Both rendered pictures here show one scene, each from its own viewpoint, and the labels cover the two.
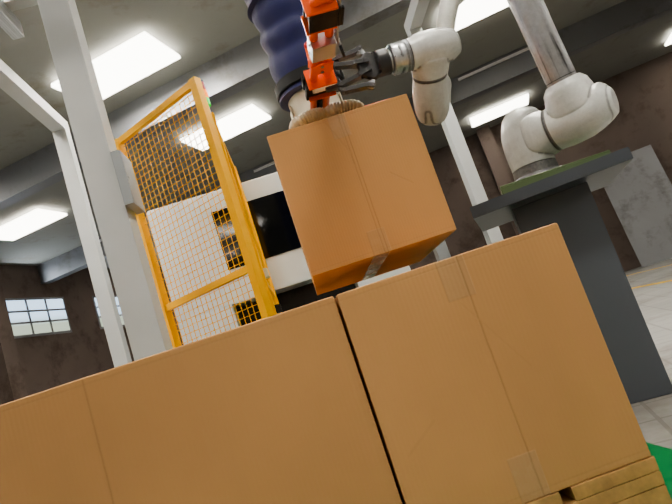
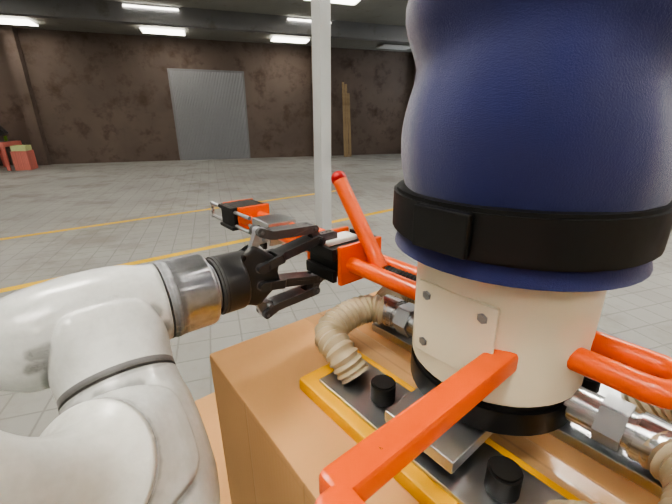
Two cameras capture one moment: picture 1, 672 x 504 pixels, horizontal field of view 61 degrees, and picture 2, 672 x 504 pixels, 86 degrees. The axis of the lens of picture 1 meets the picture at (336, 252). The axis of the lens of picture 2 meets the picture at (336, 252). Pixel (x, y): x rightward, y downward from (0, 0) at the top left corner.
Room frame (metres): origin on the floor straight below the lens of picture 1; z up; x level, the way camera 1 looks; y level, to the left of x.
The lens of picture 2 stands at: (1.95, -0.42, 1.38)
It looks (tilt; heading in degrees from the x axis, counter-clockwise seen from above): 20 degrees down; 146
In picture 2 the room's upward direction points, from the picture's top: straight up
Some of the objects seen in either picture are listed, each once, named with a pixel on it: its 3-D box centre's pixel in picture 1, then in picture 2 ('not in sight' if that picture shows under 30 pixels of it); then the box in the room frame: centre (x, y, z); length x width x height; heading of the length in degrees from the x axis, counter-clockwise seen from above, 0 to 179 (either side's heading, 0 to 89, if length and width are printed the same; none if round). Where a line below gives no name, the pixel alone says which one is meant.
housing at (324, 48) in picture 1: (321, 45); (274, 228); (1.31, -0.13, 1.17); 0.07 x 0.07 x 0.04; 5
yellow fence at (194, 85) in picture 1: (203, 279); not in sight; (3.14, 0.76, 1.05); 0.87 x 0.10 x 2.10; 57
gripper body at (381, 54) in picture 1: (373, 65); (244, 277); (1.52, -0.27, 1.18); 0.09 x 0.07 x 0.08; 95
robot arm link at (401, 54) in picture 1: (398, 58); (188, 293); (1.53, -0.35, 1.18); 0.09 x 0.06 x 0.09; 5
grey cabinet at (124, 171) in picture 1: (128, 182); not in sight; (2.86, 0.92, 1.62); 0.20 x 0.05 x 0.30; 5
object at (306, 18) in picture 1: (319, 12); (246, 213); (1.17, -0.14, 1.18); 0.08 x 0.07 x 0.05; 5
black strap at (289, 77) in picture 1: (309, 86); (511, 208); (1.77, -0.09, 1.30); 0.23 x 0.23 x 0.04
